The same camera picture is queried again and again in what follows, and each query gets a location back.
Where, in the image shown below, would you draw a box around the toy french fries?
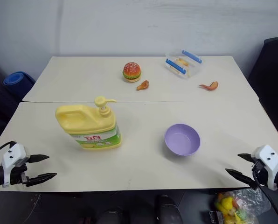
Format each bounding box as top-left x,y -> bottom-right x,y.
175,57 -> 191,77

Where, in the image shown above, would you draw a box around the black office chair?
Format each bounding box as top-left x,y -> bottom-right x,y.
247,37 -> 278,140

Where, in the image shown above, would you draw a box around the dark rounded shape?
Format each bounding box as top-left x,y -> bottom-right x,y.
153,194 -> 184,224

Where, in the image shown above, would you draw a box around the small black device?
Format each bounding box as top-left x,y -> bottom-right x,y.
208,210 -> 225,224

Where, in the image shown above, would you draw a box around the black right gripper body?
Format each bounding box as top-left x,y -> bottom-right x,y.
251,159 -> 270,188

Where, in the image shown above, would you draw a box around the clear bag of toy food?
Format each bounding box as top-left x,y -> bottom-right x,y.
213,188 -> 271,224

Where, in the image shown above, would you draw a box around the toy chicken drumstick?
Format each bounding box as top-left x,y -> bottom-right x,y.
136,80 -> 150,91

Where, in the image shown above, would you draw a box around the clear container with blue clips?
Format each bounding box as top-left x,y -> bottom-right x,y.
165,49 -> 204,80

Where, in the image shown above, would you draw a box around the yellow detergent bottle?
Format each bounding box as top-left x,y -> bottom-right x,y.
55,96 -> 123,150

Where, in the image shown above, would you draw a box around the purple plastic bowl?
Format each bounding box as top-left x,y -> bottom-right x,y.
164,123 -> 202,157

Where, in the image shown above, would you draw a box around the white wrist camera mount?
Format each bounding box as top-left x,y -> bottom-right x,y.
250,144 -> 278,190
1,143 -> 29,189

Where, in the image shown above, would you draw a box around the toy chicken wing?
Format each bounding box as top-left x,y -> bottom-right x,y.
198,81 -> 219,91

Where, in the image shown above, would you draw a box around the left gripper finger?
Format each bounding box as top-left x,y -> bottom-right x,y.
25,172 -> 58,188
28,154 -> 50,164

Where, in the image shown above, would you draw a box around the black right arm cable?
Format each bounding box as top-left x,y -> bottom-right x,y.
252,163 -> 278,224

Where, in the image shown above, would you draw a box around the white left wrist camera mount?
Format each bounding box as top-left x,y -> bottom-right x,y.
1,143 -> 29,189

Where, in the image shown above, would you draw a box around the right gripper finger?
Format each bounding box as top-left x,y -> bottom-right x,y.
237,153 -> 254,164
225,168 -> 259,188

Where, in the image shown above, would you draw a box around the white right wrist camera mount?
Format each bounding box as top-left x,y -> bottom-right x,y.
250,144 -> 278,190

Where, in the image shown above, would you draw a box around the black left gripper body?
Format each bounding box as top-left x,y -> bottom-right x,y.
10,158 -> 30,185

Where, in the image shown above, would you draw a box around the blue rolled foam mat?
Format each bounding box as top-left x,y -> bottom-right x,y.
2,71 -> 36,92

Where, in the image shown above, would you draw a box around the toy hamburger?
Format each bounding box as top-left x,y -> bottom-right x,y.
122,62 -> 142,83

